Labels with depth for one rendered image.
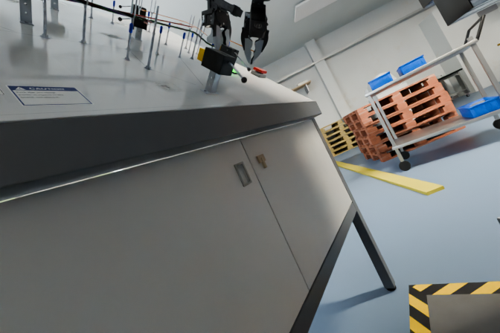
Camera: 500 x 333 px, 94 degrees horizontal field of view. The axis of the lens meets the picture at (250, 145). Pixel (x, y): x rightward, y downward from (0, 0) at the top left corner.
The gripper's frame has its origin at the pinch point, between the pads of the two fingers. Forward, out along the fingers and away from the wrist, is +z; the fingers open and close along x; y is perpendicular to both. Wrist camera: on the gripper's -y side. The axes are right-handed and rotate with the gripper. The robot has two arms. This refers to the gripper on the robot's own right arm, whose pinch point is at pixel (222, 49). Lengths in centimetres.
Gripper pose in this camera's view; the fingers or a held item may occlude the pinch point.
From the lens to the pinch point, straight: 96.7
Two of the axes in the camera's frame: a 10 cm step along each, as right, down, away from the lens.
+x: -5.8, 1.5, -8.0
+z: -0.1, 9.8, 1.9
